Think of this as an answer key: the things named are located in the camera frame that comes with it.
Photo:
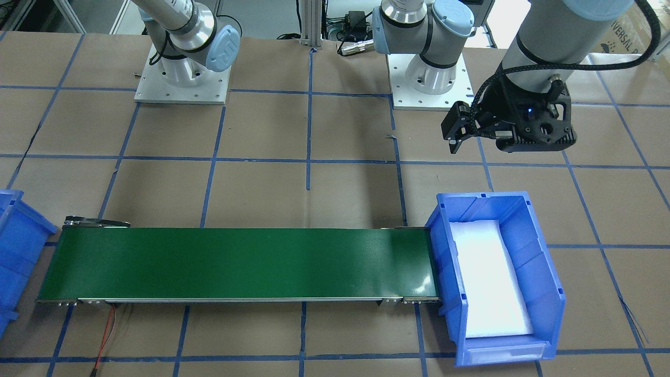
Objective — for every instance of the white foam pad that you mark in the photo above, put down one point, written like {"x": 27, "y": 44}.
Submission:
{"x": 494, "y": 298}

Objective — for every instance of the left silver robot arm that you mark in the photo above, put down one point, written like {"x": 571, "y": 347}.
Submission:
{"x": 554, "y": 37}

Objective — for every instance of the blue bin with buttons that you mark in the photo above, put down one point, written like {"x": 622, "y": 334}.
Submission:
{"x": 540, "y": 285}

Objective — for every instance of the aluminium frame post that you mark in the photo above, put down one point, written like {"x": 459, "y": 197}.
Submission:
{"x": 311, "y": 17}

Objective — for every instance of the black power adapter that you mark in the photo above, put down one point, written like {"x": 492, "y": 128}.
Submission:
{"x": 355, "y": 21}

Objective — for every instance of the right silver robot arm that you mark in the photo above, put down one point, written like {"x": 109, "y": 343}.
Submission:
{"x": 189, "y": 41}

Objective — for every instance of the silver cylindrical connector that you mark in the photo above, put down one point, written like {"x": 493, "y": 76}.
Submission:
{"x": 356, "y": 48}

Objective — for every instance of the cardboard box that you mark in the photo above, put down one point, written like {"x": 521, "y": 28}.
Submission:
{"x": 631, "y": 33}

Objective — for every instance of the blue bin at belt end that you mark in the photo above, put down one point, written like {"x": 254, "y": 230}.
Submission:
{"x": 24, "y": 231}

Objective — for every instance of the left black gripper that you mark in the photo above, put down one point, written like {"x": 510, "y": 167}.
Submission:
{"x": 497, "y": 107}

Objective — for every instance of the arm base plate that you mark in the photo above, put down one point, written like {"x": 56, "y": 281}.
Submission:
{"x": 182, "y": 82}
{"x": 429, "y": 78}

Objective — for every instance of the green conveyor belt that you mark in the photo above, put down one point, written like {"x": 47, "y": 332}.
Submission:
{"x": 217, "y": 265}

